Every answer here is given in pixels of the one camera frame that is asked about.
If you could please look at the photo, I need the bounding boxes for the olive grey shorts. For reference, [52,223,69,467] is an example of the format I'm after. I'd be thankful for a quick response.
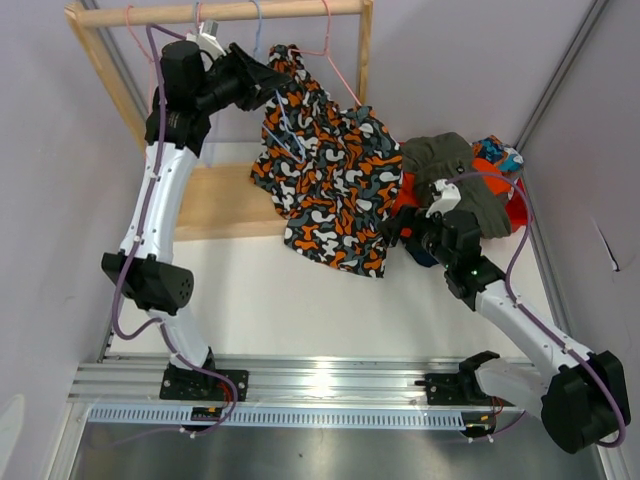
[401,132,512,239]

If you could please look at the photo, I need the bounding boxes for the aluminium mounting rail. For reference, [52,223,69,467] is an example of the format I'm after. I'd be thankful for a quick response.
[67,354,461,408]

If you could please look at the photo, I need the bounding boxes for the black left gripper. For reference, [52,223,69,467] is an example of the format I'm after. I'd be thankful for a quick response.
[195,43,292,116]

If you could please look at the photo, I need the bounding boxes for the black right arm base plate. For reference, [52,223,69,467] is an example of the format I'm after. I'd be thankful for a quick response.
[413,373,503,407]

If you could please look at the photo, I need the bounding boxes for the orange black camouflage shorts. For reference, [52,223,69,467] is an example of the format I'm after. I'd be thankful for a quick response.
[250,45,402,279]

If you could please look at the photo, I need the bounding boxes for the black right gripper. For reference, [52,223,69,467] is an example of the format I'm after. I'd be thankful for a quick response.
[377,205,455,270]

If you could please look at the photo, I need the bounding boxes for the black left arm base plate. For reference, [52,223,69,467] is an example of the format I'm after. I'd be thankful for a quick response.
[159,364,249,402]

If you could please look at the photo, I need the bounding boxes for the colourful graphic print shorts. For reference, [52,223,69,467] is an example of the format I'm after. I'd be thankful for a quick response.
[472,135,524,174]

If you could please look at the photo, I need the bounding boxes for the red plastic tray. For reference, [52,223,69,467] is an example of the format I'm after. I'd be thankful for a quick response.
[505,191,528,233]

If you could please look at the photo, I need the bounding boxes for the pink hanger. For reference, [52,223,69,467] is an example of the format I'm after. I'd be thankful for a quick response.
[125,4,156,112]
[295,0,362,107]

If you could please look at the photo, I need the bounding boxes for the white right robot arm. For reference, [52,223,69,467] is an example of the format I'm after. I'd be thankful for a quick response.
[381,206,631,454]

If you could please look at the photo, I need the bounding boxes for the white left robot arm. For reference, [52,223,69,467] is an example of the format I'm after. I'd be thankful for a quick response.
[101,40,290,400]

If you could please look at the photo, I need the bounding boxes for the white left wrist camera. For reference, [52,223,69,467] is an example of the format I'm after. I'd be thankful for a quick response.
[186,19,226,59]

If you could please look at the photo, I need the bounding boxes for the wooden clothes rack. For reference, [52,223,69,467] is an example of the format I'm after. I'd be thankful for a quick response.
[64,1,374,241]

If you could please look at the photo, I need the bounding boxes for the light blue hanger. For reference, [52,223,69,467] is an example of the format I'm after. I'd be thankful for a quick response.
[250,0,306,164]
[193,1,203,31]

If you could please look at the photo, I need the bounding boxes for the navy blue shorts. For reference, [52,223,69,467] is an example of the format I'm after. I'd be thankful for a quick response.
[404,240,439,268]

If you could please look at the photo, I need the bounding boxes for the white slotted cable duct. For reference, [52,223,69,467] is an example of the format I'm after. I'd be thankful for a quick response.
[88,404,466,431]

